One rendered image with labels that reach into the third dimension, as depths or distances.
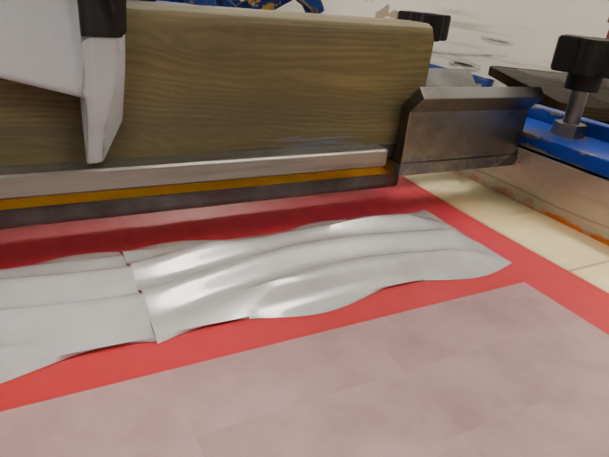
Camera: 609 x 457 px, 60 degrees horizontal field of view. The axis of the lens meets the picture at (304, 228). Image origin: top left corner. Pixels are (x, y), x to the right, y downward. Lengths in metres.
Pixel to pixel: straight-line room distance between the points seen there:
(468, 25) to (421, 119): 2.61
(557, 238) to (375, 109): 0.13
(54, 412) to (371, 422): 0.09
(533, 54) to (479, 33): 0.34
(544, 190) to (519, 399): 0.19
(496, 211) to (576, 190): 0.05
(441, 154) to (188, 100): 0.16
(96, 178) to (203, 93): 0.06
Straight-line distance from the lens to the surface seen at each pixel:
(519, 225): 0.34
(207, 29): 0.25
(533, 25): 2.65
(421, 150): 0.32
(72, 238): 0.27
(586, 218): 0.35
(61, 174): 0.24
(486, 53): 2.81
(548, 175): 0.36
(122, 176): 0.24
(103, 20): 0.21
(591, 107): 0.88
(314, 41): 0.27
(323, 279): 0.22
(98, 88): 0.22
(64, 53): 0.22
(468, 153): 0.34
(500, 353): 0.22
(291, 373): 0.18
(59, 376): 0.19
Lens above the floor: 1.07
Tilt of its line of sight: 25 degrees down
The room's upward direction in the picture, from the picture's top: 6 degrees clockwise
